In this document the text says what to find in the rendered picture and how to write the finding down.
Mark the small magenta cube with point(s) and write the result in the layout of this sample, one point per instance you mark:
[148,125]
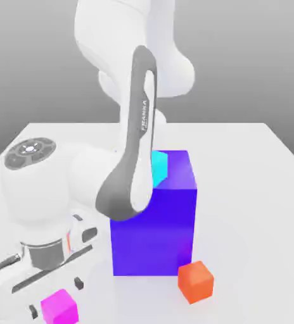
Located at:
[59,307]

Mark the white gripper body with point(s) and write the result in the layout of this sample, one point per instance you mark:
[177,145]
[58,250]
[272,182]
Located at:
[60,276]

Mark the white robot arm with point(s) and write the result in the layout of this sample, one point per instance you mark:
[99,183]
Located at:
[43,182]

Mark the large blue box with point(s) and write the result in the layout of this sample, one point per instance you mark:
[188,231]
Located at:
[152,240]

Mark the small cyan cube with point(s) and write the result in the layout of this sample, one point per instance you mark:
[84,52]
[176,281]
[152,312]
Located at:
[159,167]

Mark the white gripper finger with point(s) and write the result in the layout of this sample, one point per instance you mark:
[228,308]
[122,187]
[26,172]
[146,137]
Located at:
[78,283]
[33,311]

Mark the small orange cube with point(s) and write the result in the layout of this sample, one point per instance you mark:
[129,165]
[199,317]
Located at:
[195,282]

